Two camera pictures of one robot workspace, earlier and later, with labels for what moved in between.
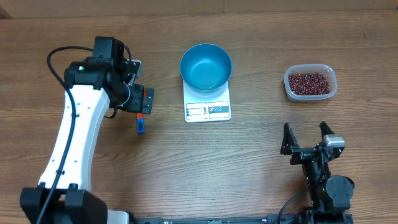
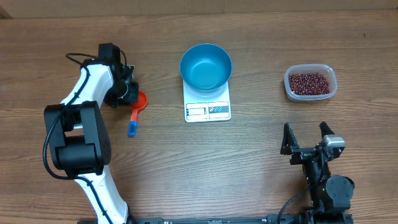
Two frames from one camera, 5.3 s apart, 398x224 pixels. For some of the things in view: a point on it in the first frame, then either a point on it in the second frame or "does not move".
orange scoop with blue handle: [140, 124] → [136, 107]
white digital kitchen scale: [201, 107] does not move
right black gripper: [290, 147] does not move
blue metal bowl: [206, 68] does not move
